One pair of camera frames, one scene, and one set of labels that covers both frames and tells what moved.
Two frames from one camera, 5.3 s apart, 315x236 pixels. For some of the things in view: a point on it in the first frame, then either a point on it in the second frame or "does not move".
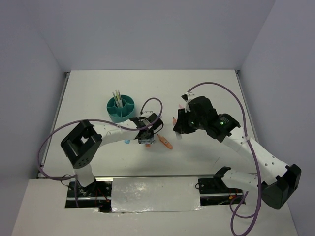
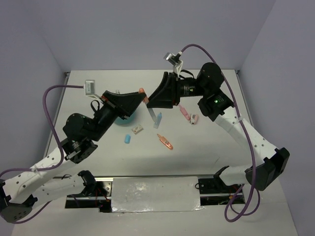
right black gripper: [180, 127] → [168, 93]
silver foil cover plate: [153, 194] does not move
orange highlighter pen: [165, 141] does not move
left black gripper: [149, 140] → [124, 105]
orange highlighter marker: [174, 120] → [146, 100]
